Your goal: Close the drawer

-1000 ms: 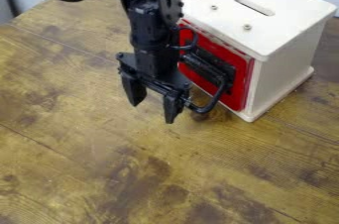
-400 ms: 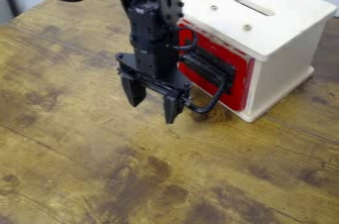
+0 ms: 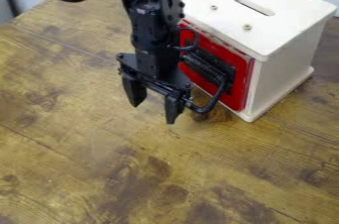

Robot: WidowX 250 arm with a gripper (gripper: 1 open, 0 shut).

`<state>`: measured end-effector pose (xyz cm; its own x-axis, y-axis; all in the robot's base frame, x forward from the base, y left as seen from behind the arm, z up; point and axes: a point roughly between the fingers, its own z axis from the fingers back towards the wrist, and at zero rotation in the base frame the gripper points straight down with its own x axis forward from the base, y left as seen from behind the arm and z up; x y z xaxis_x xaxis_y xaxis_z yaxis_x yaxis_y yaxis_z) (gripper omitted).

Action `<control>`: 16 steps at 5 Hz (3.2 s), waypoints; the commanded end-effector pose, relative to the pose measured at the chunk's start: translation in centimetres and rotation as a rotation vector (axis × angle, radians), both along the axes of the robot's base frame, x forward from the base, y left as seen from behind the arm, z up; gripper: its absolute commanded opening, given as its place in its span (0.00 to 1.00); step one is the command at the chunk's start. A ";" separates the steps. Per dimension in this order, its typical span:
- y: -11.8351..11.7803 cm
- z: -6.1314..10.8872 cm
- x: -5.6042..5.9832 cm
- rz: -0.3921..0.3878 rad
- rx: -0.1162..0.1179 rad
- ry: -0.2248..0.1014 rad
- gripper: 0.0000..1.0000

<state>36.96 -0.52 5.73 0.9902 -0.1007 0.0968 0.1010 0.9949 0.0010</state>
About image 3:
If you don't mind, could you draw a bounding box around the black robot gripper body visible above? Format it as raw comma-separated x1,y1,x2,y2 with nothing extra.
116,6,191,101

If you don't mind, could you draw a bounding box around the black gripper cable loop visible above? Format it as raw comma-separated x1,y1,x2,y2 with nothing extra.
171,27,202,53

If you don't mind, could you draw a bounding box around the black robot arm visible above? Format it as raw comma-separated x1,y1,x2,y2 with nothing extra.
116,0,191,124

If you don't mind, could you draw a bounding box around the white wooden drawer box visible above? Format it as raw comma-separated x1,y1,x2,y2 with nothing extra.
184,0,336,122

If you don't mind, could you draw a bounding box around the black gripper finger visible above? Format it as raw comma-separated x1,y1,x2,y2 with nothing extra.
164,95,184,125
122,76,147,107

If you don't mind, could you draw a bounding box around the black metal drawer handle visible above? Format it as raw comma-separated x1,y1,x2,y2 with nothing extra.
179,52,230,114

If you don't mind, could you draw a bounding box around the red drawer front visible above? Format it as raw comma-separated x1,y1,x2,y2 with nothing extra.
179,20,255,111

